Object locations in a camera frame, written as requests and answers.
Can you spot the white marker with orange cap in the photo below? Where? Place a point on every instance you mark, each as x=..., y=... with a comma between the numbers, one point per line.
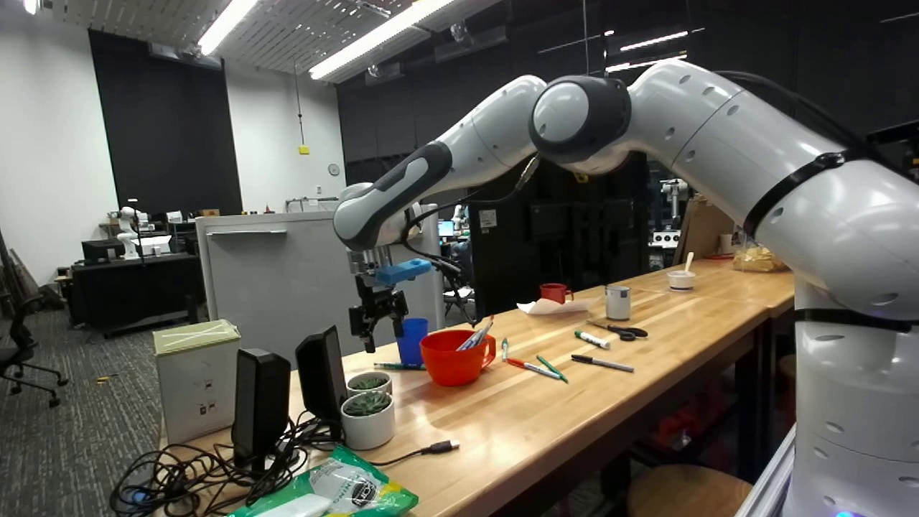
x=532, y=368

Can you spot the white cup with stick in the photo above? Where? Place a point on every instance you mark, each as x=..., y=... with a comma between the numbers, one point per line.
x=681, y=278

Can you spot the gray metal can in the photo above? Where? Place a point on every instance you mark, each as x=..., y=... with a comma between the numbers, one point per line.
x=618, y=302

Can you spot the long ceiling light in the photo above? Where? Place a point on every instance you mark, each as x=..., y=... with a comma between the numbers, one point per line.
x=228, y=26
x=377, y=39

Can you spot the green pen with black barrel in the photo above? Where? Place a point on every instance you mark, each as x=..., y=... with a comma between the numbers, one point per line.
x=393, y=367

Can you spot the brown cardboard box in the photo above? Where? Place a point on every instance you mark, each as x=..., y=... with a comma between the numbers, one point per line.
x=707, y=227

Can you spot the blue plastic cup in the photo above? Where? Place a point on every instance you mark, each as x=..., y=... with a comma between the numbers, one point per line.
x=414, y=345

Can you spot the red bin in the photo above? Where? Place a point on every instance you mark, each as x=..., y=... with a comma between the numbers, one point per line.
x=693, y=426

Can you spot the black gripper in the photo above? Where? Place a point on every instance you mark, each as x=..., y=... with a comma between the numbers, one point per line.
x=377, y=302

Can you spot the black office chair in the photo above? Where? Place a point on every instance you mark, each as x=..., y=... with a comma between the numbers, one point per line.
x=19, y=345

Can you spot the green wipes packet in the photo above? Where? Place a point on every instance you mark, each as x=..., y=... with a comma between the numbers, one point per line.
x=384, y=497

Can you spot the yellow bag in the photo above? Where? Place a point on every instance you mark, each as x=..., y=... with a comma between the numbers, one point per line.
x=760, y=259

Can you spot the slim all green pen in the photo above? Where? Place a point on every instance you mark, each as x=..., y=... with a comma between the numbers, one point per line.
x=552, y=368

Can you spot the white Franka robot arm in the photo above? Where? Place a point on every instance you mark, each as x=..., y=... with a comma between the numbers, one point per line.
x=720, y=124

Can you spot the purple capped marker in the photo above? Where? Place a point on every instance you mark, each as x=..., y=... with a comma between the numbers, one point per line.
x=476, y=334

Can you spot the white marker with green cap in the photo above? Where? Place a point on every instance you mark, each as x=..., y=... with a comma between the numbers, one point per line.
x=592, y=341

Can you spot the black desk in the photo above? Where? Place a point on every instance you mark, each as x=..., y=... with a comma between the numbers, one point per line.
x=133, y=289

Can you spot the white box with green lid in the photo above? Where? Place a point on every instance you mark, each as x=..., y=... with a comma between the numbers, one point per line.
x=196, y=382

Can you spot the gray marker with black cap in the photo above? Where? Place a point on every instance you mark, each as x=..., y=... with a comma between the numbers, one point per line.
x=604, y=362

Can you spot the white pot with succulent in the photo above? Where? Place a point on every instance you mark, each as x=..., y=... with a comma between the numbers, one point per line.
x=365, y=426
x=368, y=382

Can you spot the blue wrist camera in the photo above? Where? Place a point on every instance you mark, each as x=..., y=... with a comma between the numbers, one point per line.
x=403, y=270

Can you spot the white paper sheet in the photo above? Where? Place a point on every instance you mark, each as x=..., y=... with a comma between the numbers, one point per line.
x=546, y=308

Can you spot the round wooden stool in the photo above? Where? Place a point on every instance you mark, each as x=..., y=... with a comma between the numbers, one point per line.
x=691, y=492

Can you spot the black speaker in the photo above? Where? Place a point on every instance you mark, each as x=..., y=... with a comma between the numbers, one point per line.
x=259, y=403
x=319, y=377

